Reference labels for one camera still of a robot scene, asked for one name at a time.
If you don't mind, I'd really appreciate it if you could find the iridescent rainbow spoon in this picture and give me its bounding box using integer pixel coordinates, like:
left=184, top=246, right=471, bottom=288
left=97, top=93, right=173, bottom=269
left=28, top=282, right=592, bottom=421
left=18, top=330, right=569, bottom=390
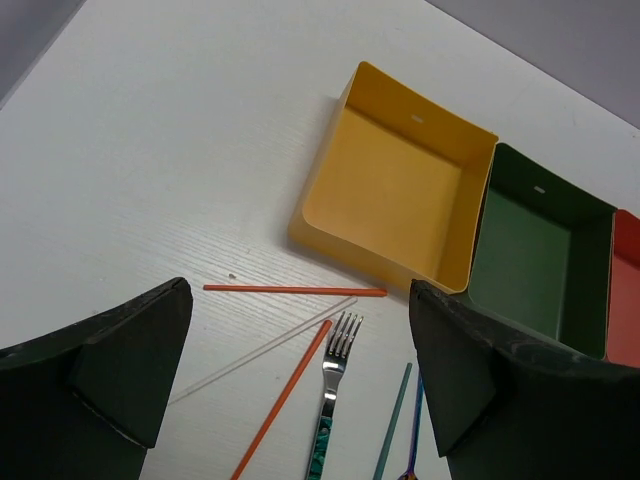
left=398, top=374, right=424, bottom=480

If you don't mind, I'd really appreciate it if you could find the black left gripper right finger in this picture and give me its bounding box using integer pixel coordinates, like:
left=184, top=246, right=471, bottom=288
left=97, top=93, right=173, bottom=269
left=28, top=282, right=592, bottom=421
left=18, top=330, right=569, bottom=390
left=409, top=280, right=639, bottom=479

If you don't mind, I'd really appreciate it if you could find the teal chopstick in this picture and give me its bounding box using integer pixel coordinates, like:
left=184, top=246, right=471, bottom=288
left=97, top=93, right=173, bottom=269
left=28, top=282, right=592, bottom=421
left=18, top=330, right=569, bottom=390
left=372, top=362, right=413, bottom=480

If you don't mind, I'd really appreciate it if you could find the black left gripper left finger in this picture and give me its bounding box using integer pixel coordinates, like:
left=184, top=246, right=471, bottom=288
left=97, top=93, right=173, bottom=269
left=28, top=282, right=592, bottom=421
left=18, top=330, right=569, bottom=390
left=1, top=277, right=193, bottom=479

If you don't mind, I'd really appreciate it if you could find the red container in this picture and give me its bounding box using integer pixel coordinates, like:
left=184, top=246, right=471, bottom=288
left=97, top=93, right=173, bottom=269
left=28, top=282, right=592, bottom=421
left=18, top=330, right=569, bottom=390
left=606, top=210, right=640, bottom=367

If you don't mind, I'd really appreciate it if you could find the yellow container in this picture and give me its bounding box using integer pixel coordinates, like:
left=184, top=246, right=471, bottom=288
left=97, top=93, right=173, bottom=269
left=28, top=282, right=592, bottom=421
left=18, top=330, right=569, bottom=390
left=288, top=62, right=498, bottom=294

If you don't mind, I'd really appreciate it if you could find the orange chopstick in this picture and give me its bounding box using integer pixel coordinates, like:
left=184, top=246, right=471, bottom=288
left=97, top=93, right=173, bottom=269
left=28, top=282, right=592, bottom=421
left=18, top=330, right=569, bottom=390
left=230, top=320, right=332, bottom=480
left=203, top=284, right=388, bottom=298

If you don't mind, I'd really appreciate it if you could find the green container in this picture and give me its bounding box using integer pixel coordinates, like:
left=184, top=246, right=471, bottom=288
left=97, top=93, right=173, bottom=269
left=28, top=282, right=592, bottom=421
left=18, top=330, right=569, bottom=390
left=462, top=143, right=616, bottom=359

